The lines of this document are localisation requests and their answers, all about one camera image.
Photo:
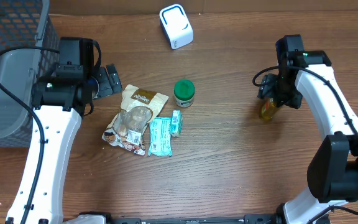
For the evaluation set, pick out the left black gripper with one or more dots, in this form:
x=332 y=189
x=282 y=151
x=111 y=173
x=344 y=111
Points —
x=104 y=87

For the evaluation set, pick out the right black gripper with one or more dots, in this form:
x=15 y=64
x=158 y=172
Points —
x=268 y=91

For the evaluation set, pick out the yellow dish soap bottle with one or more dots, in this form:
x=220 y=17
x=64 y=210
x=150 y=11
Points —
x=268 y=109

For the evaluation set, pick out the brown white snack bag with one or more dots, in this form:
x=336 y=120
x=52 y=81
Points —
x=139 y=107

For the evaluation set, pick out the green lid seasoning jar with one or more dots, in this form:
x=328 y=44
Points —
x=184 y=92

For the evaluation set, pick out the Kleenex pocket tissue pack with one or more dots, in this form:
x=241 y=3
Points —
x=176 y=123

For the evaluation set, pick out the mint green wipes pack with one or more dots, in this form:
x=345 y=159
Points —
x=160 y=138

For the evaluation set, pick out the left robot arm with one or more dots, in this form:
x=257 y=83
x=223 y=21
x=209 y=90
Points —
x=59 y=99

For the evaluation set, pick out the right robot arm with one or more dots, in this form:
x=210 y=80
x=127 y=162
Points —
x=332 y=175

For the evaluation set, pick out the white barcode scanner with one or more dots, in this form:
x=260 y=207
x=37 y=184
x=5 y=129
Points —
x=176 y=26

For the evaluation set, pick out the grey plastic shopping basket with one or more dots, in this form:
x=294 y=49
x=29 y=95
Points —
x=27 y=31

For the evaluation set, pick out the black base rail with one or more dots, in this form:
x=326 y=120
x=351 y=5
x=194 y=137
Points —
x=95 y=217

